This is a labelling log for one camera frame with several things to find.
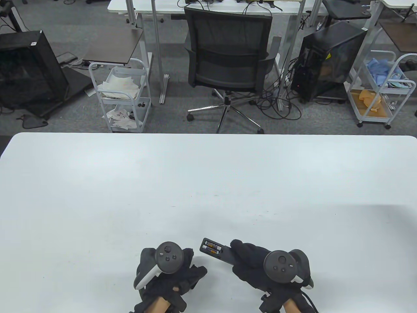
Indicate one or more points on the white office desk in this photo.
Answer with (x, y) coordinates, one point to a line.
(146, 6)

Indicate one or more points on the person's left forearm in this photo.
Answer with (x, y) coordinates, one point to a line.
(159, 305)

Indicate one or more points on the brown side table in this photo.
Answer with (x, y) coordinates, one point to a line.
(114, 45)
(404, 36)

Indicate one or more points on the small black battery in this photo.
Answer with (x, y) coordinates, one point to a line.
(211, 250)
(214, 245)

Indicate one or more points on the black and white controller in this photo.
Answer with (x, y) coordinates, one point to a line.
(169, 257)
(278, 265)

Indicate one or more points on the orange cloth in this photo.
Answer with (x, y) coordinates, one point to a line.
(369, 97)

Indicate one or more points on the person's right forearm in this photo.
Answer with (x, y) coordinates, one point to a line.
(291, 306)

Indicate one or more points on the black computer tower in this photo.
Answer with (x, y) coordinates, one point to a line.
(335, 55)

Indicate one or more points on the black flat floor piece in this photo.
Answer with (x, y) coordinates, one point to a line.
(31, 122)

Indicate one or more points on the white cart with cloths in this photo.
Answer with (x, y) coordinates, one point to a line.
(355, 107)

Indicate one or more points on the black mesh office chair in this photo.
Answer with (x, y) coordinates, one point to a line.
(228, 49)

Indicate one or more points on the person's left hand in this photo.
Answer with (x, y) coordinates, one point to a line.
(192, 277)

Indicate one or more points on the person's right hand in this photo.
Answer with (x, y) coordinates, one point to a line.
(247, 257)

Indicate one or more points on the white cart with papers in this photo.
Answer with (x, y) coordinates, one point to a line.
(145, 109)

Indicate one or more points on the black remote control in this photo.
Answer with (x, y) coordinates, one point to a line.
(228, 256)

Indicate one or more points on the black floor base plate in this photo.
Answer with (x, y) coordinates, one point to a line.
(76, 81)

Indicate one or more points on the scattered printed paper sheets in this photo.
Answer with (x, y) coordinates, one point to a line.
(122, 122)

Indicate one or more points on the silver aluminium post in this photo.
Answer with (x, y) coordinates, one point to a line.
(291, 49)
(159, 58)

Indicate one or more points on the black right wrist camera unit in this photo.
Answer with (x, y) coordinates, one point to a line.
(271, 302)

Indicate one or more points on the blue cloth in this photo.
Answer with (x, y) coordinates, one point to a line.
(381, 73)

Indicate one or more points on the black small table top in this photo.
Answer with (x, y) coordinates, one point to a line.
(345, 9)

